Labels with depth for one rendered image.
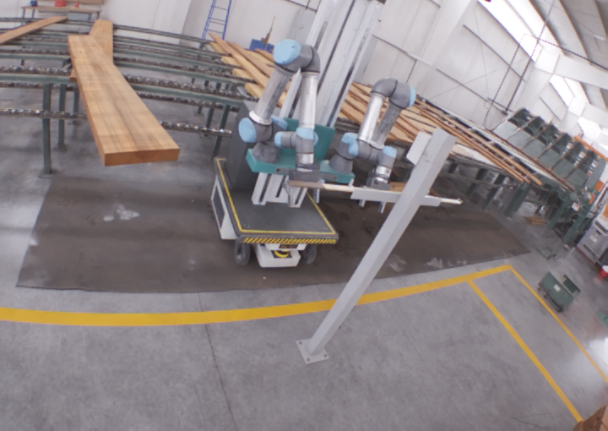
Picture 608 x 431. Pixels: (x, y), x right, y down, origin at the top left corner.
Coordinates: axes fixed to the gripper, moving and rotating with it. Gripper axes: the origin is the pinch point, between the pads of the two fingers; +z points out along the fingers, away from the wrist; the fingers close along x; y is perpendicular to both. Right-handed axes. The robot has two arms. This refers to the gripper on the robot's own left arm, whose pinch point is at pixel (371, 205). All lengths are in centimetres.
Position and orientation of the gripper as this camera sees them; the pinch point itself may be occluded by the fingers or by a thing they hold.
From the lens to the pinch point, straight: 164.4
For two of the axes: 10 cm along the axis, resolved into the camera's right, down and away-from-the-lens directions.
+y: 4.2, 2.1, -8.8
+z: -3.2, 9.5, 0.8
